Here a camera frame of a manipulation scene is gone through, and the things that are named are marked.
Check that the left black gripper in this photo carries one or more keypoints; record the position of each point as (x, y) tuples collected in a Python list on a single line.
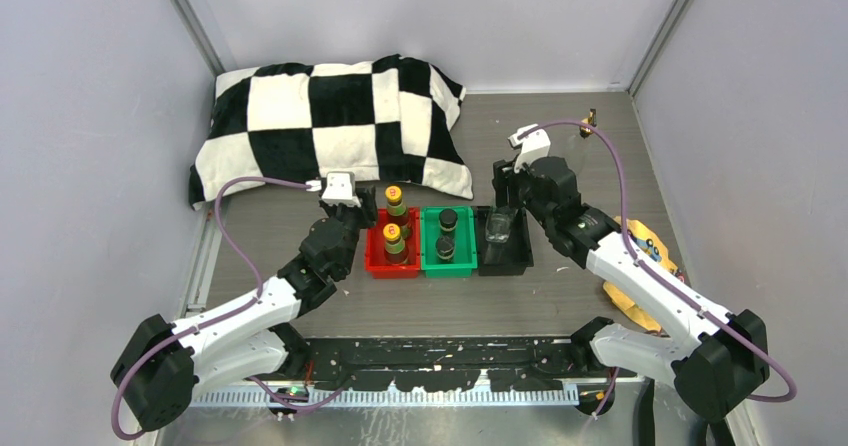
[(367, 212)]

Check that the red plastic bin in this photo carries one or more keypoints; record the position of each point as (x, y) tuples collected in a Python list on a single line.
[(375, 261)]

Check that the green plastic bin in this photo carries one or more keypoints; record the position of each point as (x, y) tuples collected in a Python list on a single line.
[(464, 260)]

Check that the green label spice jar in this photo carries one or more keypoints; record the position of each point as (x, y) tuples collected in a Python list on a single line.
[(445, 249)]

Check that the clear glass oil bottle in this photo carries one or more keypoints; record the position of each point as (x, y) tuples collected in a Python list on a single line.
[(499, 223)]

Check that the black plastic bin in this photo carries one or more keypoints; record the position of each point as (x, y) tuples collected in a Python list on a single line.
[(511, 258)]

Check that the black white checkered cloth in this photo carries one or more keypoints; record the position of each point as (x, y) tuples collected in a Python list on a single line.
[(388, 120)]

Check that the yellow cloth rag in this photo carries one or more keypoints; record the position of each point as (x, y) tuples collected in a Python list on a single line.
[(648, 242)]

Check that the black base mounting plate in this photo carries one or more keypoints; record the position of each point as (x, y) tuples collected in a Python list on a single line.
[(440, 364)]

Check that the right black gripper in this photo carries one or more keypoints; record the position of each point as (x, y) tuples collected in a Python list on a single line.
[(506, 176)]

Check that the yellow cap chili sauce bottle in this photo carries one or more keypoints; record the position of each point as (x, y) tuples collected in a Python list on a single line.
[(397, 210)]

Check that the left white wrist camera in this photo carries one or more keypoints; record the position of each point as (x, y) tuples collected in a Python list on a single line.
[(340, 189)]

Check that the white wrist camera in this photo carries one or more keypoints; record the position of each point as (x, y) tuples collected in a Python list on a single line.
[(340, 189), (532, 143)]

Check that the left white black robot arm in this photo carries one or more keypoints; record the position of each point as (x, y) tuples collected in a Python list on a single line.
[(166, 365)]

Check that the brown sauce glass bottle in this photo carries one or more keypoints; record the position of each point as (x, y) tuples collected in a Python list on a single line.
[(577, 143)]

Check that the aluminium slotted rail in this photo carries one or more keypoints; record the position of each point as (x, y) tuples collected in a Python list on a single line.
[(253, 396)]

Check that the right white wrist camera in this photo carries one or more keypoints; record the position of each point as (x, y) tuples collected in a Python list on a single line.
[(532, 143)]

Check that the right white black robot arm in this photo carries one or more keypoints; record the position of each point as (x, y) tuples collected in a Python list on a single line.
[(702, 354)]

